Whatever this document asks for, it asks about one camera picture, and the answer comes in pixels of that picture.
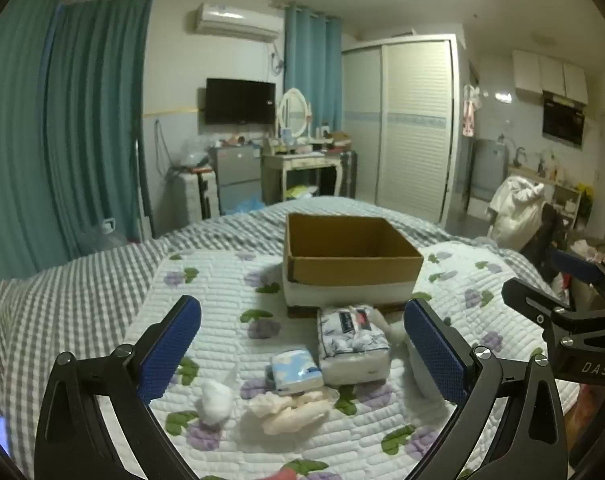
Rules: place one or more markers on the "small grey fridge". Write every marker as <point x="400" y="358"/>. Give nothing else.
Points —
<point x="235" y="175"/>

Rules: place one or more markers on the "red soft item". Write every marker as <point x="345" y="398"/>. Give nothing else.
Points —
<point x="285" y="474"/>

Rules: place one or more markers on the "black wall television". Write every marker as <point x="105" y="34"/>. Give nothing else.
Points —
<point x="240" y="101"/>

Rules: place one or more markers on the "white soft wad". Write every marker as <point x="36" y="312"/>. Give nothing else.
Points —
<point x="395" y="330"/>

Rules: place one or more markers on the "white oval mirror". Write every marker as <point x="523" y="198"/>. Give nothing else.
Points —
<point x="292" y="112"/>

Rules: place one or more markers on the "clear water jug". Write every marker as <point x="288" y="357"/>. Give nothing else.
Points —
<point x="102" y="240"/>

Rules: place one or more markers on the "dark suitcase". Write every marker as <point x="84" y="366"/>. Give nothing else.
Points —
<point x="348" y="172"/>

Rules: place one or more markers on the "white sliding wardrobe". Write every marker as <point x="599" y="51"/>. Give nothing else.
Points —
<point x="412" y="125"/>

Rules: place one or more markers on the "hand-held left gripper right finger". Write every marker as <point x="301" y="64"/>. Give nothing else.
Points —
<point x="435" y="355"/>

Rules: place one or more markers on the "cardboard box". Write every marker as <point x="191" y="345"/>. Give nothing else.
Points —
<point x="350" y="270"/>

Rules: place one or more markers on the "clear plastic bag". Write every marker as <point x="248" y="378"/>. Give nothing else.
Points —
<point x="193" y="152"/>

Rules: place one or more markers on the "cream dressing table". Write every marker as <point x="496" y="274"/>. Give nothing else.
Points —
<point x="300" y="162"/>

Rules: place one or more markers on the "grey washing machine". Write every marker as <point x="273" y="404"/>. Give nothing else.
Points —
<point x="489" y="167"/>

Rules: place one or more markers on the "large printed tissue pack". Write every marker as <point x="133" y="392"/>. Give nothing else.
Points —
<point x="352" y="342"/>

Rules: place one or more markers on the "white tissue ball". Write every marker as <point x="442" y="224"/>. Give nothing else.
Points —
<point x="216" y="400"/>

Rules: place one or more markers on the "pink hanging cloth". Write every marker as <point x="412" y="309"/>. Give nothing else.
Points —
<point x="470" y="110"/>

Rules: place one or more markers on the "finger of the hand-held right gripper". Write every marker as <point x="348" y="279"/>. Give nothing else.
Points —
<point x="534" y="305"/>
<point x="579" y="266"/>

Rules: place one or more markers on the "black range hood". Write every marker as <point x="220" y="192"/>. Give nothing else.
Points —
<point x="562" y="120"/>

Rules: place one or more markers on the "floral quilted mat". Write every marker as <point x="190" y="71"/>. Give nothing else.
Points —
<point x="222" y="290"/>

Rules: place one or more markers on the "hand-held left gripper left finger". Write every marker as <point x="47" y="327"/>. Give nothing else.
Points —
<point x="168" y="347"/>

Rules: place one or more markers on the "black chair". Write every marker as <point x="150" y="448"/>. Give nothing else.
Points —
<point x="544" y="240"/>

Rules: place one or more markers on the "white air conditioner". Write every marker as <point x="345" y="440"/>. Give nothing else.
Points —
<point x="235" y="22"/>

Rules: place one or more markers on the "wide teal curtain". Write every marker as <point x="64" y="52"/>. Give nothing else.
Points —
<point x="57" y="135"/>

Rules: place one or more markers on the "small blue tissue pack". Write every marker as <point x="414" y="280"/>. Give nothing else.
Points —
<point x="296" y="370"/>

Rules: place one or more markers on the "narrow blue curtain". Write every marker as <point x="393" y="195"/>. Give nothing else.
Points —
<point x="312" y="70"/>

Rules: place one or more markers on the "blue plastic bag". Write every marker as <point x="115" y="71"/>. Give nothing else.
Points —
<point x="245" y="206"/>

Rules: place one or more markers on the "white suitcase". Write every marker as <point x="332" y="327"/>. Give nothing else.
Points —
<point x="192" y="195"/>

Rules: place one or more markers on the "cream kitchen shelf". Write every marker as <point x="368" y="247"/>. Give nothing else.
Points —
<point x="564" y="202"/>

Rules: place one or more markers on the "white wall cabinets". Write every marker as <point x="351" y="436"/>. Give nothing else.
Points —
<point x="549" y="75"/>

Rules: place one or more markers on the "cream cloth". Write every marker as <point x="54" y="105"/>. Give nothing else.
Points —
<point x="287" y="412"/>

